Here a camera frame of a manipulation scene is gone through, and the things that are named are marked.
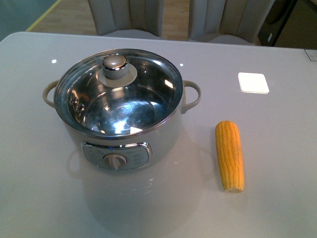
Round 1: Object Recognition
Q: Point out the white electric cooking pot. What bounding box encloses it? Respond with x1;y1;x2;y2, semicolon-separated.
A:
43;55;201;170

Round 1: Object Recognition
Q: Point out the glass pot lid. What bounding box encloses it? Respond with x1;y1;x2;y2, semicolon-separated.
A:
53;49;183;139

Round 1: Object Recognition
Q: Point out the right beige upholstered chair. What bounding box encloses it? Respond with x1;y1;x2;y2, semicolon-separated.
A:
188;0;274;45

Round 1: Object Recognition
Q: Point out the yellow corn cob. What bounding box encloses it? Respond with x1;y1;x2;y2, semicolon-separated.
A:
215;120;244;193

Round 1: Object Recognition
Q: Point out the black washing machine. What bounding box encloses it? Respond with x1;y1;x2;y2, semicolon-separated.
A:
258;0;297;47

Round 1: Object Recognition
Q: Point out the left beige upholstered chair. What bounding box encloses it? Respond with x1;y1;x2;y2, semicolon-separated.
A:
88;0;164;40

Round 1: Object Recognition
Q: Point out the table corner label sticker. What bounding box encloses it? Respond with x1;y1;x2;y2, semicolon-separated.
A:
304;49;317;61

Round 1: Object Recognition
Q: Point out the beige upholstered chair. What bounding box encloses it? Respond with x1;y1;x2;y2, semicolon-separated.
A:
88;0;164;40
188;0;274;45

